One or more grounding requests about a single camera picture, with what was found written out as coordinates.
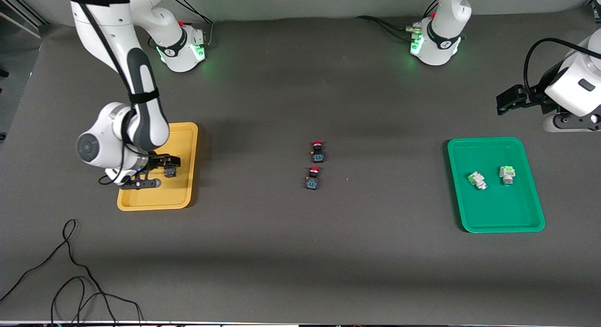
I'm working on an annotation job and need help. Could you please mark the yellow plastic tray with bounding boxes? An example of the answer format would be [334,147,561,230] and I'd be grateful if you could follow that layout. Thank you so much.
[116,122,199,211]

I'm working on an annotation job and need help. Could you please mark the green plastic tray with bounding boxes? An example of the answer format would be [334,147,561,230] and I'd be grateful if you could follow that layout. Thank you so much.
[447,137,546,234]

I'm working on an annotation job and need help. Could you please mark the dark grey table mat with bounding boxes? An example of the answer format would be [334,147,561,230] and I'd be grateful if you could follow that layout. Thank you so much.
[0,5,601,326]

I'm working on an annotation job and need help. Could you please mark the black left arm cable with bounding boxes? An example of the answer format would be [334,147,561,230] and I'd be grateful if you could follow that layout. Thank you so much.
[523,37,601,102]

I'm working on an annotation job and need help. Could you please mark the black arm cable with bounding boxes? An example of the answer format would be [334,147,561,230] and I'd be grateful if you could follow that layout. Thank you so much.
[68,0,162,187]
[523,37,601,102]

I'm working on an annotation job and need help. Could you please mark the aluminium frame rail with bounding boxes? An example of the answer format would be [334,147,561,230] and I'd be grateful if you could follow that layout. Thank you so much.
[0,0,50,40]
[584,0,601,24]

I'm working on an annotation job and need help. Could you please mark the loose thin black cable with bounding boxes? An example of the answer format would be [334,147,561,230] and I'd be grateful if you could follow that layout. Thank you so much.
[0,218,144,326]

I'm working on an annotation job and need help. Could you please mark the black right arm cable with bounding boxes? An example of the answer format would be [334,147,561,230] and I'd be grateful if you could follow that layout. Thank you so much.
[68,0,162,187]

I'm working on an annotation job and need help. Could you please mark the black left base cables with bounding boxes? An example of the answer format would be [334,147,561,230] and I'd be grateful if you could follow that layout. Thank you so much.
[354,0,439,42]

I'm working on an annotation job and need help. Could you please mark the black base cables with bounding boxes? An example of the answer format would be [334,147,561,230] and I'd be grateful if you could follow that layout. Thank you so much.
[175,0,215,49]
[354,0,439,42]

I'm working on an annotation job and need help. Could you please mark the black right base cables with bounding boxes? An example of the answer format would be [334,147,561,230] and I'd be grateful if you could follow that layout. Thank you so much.
[175,0,215,49]

